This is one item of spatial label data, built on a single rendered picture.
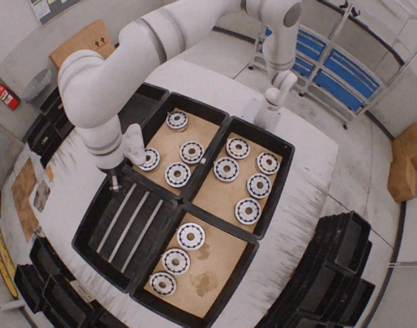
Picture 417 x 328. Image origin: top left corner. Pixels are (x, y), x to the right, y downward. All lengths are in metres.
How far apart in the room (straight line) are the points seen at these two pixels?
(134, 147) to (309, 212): 0.85
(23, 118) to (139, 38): 3.26
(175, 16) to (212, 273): 0.70
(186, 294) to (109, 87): 0.67
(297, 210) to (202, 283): 0.57
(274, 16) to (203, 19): 0.12
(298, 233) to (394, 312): 2.46
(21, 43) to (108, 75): 2.99
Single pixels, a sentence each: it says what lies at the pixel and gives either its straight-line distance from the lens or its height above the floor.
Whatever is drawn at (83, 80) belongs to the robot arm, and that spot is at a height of 1.39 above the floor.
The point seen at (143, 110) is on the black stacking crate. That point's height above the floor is 0.83.
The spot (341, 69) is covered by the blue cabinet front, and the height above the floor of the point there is 0.70.
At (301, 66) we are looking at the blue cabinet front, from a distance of 2.33.
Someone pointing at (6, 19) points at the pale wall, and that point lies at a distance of 3.15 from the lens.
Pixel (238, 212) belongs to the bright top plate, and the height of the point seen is 0.86.
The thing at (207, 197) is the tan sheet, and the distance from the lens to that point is 0.65.
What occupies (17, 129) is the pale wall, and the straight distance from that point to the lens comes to 3.46.
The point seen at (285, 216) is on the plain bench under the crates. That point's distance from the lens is 0.87.
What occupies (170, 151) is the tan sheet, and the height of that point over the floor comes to 0.83.
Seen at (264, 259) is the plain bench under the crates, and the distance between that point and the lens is 0.84.
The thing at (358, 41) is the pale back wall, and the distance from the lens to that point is 3.06.
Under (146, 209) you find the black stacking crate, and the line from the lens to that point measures 0.68.
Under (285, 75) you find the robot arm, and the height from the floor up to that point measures 1.12.
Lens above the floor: 1.47
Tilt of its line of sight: 69 degrees down
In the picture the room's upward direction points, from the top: 4 degrees clockwise
